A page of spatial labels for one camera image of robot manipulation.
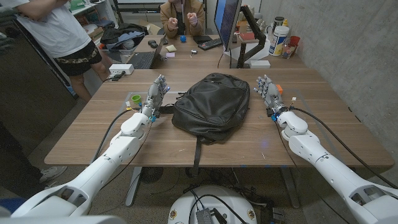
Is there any person in white t-shirt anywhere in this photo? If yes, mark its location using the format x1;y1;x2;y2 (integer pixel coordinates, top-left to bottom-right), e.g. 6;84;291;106
0;0;111;103

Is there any grey table leg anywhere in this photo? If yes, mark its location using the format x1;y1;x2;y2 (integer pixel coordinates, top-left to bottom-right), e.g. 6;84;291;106
279;167;301;209
124;167;143;207

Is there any red book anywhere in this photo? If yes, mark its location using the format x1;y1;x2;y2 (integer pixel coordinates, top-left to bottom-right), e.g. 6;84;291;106
238;32;256;43

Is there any round black fan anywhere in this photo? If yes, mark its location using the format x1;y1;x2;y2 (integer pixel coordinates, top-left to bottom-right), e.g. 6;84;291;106
140;167;164;184

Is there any black laptop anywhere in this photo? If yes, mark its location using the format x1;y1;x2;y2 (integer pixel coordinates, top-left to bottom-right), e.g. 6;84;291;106
127;33;168;70

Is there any person in brown jacket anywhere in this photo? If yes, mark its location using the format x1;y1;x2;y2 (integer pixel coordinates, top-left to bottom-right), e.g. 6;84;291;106
159;0;206;37

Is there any jar with dark lid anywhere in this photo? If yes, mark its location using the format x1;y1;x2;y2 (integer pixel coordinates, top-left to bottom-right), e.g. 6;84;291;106
272;16;285;32

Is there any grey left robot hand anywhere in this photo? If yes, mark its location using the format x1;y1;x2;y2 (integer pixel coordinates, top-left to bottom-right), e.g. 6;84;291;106
140;73;171;123

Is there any black keyboard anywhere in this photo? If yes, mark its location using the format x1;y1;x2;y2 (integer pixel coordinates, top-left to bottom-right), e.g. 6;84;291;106
197;37;224;51

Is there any white power strip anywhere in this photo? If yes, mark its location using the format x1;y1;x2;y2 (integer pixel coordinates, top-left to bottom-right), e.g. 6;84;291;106
108;63;135;76

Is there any flat white box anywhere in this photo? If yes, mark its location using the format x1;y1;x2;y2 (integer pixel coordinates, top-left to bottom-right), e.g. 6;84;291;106
248;59;271;69

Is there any small clear tumbler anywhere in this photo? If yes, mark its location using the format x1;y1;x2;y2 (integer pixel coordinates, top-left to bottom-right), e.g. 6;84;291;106
282;43;296;60

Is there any white sneaker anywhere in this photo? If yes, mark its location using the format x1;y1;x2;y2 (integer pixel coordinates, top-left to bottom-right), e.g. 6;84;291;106
39;166;68;184

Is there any red cup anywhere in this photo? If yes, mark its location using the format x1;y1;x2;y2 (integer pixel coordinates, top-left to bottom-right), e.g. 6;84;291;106
289;35;301;50

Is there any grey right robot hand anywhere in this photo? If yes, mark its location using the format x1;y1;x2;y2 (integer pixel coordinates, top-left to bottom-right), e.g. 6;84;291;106
253;74;289;121

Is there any black backpack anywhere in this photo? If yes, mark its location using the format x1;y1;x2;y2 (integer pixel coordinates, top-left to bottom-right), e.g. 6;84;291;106
157;72;251;177

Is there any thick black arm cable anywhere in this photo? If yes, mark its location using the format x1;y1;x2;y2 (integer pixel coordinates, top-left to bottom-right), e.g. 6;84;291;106
91;107;144;164
289;106;398;190

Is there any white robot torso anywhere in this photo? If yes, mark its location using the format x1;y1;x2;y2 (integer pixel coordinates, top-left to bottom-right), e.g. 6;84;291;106
167;185;258;224

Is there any black bag on desk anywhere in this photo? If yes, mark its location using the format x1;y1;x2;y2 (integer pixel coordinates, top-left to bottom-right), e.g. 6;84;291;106
99;23;149;52

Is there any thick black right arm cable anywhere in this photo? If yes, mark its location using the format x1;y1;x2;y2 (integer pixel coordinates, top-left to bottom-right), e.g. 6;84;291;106
289;106;398;190

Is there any white canister with blue label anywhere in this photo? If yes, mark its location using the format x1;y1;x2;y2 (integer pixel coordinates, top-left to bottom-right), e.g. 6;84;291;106
268;26;290;57

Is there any computer monitor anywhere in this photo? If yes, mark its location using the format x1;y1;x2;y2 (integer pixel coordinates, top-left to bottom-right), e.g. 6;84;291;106
213;0;243;52

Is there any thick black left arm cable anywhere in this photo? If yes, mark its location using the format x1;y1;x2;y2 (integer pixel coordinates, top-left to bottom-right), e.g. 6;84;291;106
91;107;144;164

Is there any black wallet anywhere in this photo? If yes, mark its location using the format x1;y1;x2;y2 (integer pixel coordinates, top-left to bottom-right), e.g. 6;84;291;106
192;35;213;45

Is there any white shelf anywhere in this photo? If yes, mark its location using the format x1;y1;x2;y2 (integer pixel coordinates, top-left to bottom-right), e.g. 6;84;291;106
67;0;119;41

